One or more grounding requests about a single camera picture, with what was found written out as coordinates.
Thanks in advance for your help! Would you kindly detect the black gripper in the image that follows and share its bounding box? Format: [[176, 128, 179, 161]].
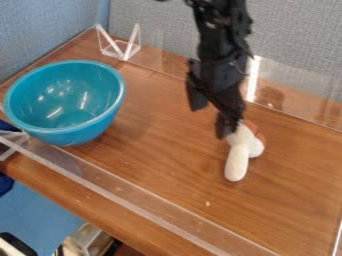
[[185, 19, 253, 139]]

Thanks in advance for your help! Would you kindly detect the brown and white toy mushroom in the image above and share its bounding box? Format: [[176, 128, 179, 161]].
[[224, 120, 265, 182]]

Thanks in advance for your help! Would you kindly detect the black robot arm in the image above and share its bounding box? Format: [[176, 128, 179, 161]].
[[183, 0, 253, 139]]

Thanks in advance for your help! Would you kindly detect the blue plastic bowl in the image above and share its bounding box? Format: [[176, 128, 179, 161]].
[[2, 60, 125, 146]]

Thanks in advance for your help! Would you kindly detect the clear acrylic back barrier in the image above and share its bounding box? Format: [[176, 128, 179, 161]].
[[94, 23, 342, 133]]

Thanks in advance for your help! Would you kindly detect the clear acrylic barrier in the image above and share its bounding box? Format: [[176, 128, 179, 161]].
[[0, 132, 277, 256], [94, 23, 342, 133]]

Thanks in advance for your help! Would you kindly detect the clear acrylic front barrier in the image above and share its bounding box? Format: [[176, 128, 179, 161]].
[[0, 132, 277, 256]]

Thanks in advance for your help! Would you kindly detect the dark blue object at edge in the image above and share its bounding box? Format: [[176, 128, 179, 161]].
[[0, 119, 21, 198]]

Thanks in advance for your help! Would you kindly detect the grey metal table leg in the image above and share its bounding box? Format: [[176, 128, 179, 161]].
[[52, 223, 113, 256]]

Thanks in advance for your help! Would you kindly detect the black and white floor object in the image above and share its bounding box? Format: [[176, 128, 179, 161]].
[[0, 232, 37, 256]]

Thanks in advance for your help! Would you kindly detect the clear acrylic corner bracket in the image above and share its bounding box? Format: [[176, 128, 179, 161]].
[[94, 24, 141, 61]]

